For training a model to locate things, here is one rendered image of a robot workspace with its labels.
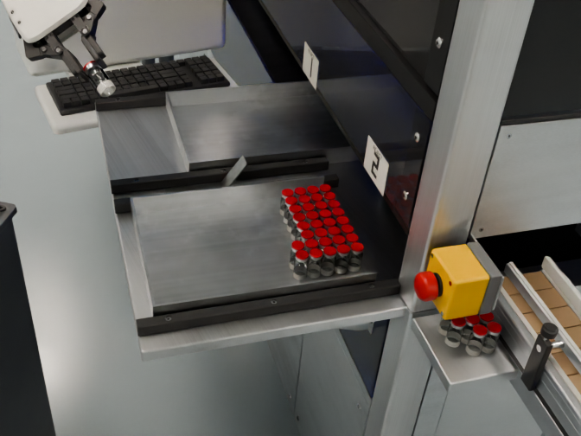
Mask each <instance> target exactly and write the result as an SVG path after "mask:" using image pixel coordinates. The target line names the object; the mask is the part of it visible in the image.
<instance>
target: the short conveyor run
mask: <svg viewBox="0 0 581 436"><path fill-rule="evenodd" d="M541 266H542V268H543V269H544V270H540V271H539V272H530V273H524V274H522V273H521V272H520V271H519V269H518V268H517V267H516V265H515V264H514V263H513V262H509V263H507V264H506V266H505V269H504V273H505V274H506V275H507V277H504V281H503V284H502V287H501V290H500V293H499V296H498V299H497V301H496V304H495V308H494V309H493V310H491V312H492V313H493V315H494V320H493V322H497V323H498V324H500V325H501V333H500V337H499V340H500V342H501V344H502V345H503V347H504V348H505V350H506V351H507V353H508V354H509V355H510V357H511V358H512V360H513V361H514V363H515V365H516V366H517V368H518V369H519V373H518V375H517V377H516V379H513V380H509V381H510V382H511V384H512V386H513V387H514V389H515V391H516V392H517V394H518V395H519V397H520V398H521V400H522V401H523V403H524V404H525V406H526V407H527V409H528V411H529V412H530V414H531V415H532V416H533V418H534V420H535V421H536V423H537V424H538V426H539V428H540V430H541V431H542V433H543V434H544V435H545V436H581V293H580V292H579V291H578V290H577V288H576V287H575V286H574V285H573V283H572V282H571V281H570V280H569V279H568V278H567V277H566V276H565V274H564V273H563V272H562V271H561V270H560V268H559V267H558V266H557V265H556V263H555V262H554V261H553V260H552V258H551V257H548V256H546V257H545V258H544V260H543V262H542V265H541Z"/></svg>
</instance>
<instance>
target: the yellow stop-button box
mask: <svg viewBox="0 0 581 436"><path fill-rule="evenodd" d="M427 271H431V272H432V273H433V274H434V275H435V277H436V279H437V283H438V295H437V298H436V299H435V300H432V302H433V303H434V305H435V306H436V307H437V309H438V311H439V313H440V314H441V316H442V318H443V319H444V320H448V319H453V318H459V317H467V316H473V315H476V314H478V313H479V314H480V315H482V314H486V313H490V312H491V309H492V306H493V303H494V301H495V296H496V293H497V291H498V288H499V285H500V283H501V278H502V274H501V272H500V271H499V269H498V268H497V267H496V265H495V264H494V262H493V261H492V260H491V259H490V258H489V256H488V255H487V253H486V252H485V251H484V249H483V248H482V246H481V245H480V243H479V242H478V241H475V242H469V243H467V245H466V244H462V245H456V246H450V247H440V248H434V249H432V251H431V257H430V260H429V264H428V267H427Z"/></svg>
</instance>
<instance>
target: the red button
mask: <svg viewBox="0 0 581 436"><path fill-rule="evenodd" d="M414 290H415V292H416V294H417V296H418V298H419V299H420V300H422V301H424V302H427V301H432V300H435V299H436V298H437V295H438V283H437V279H436V277H435V275H434V274H433V272H431V271H426V272H419V273H418V274H417V275H416V276H415V279H414Z"/></svg>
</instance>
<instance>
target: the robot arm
mask: <svg viewBox="0 0 581 436"><path fill-rule="evenodd" d="M2 2H3V5H4V7H5V9H6V10H7V12H8V14H9V16H10V19H11V21H12V22H13V23H14V25H15V26H16V29H17V30H18V32H19V34H20V35H21V37H22V38H23V44H24V50H25V55H26V57H27V58H28V59H29V60H30V61H39V60H42V59H44V58H50V59H56V60H63V61H64V62H65V63H66V65H67V67H68V68H69V70H70V71H71V73H72V74H73V75H74V76H75V77H76V78H77V77H79V76H81V77H82V78H83V79H84V80H85V81H86V82H88V81H89V78H88V75H87V74H86V72H85V71H84V70H83V67H82V65H81V64H80V62H79V61H78V59H77V58H76V57H75V56H74V55H73V54H72V53H71V52H70V51H69V50H68V49H66V48H65V47H64V46H63V44H62V43H64V42H65V41H67V40H68V39H70V38H71V37H72V36H74V35H76V34H77V33H78V32H80V33H81V37H80V38H81V41H82V43H83V44H84V46H85V47H86V49H87V50H88V52H89V53H90V55H91V56H92V57H93V59H94V60H95V61H96V62H97V63H98V64H99V65H100V66H101V67H102V68H103V69H106V68H107V67H108V66H107V65H106V64H105V62H104V61H103V59H104V58H106V55H105V53H104V52H103V50H102V49H101V48H100V46H99V45H98V43H97V42H96V36H95V34H96V30H97V26H98V20H99V19H100V18H101V17H102V15H103V14H104V12H105V10H106V6H105V5H104V3H103V2H102V1H100V0H2Z"/></svg>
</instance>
